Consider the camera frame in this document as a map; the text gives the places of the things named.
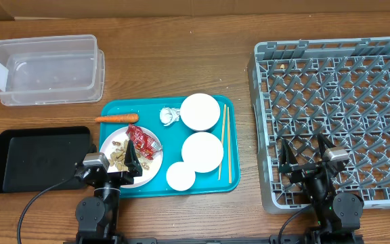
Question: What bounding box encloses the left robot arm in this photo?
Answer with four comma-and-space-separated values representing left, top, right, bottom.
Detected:
74, 141, 142, 243

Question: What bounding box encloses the red snack wrapper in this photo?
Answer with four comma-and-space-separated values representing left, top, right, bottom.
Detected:
126, 124, 162, 160

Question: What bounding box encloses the peanut shells and rice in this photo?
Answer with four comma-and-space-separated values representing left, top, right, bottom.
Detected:
109, 140, 151, 171

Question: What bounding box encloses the white tissue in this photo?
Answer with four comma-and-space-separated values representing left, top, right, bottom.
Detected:
159, 107, 180, 126

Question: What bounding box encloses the wooden chopstick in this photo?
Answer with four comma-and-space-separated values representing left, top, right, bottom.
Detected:
227, 107, 232, 184
218, 104, 227, 181

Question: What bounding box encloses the grey dishwasher rack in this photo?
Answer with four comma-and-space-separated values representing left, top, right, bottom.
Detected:
248, 37, 390, 214

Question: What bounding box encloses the clear plastic bin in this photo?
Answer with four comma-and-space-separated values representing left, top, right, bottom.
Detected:
0, 35, 105, 106

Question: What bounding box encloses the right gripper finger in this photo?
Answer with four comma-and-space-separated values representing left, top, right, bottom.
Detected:
280, 138, 298, 165
317, 134, 334, 158

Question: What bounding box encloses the white plate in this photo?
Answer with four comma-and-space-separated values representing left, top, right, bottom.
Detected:
100, 126, 163, 188

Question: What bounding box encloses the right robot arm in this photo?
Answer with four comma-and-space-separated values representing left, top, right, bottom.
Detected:
276, 134, 364, 243

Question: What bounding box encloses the orange carrot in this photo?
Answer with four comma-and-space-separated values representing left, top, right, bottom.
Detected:
95, 113, 139, 123

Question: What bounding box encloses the left wooden chopstick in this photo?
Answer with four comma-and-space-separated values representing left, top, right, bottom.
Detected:
218, 104, 227, 181

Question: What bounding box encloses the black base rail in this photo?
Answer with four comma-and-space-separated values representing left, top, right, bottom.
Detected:
63, 235, 364, 244

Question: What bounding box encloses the black plastic tray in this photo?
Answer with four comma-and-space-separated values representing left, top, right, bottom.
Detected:
0, 126, 97, 194

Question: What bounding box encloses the teal serving tray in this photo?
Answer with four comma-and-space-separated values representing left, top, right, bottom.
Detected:
101, 95, 240, 199

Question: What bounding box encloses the small white cup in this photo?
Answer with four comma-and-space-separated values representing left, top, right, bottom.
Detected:
166, 162, 196, 191

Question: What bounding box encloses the right wooden chopstick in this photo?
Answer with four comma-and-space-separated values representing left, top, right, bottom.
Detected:
227, 107, 232, 184

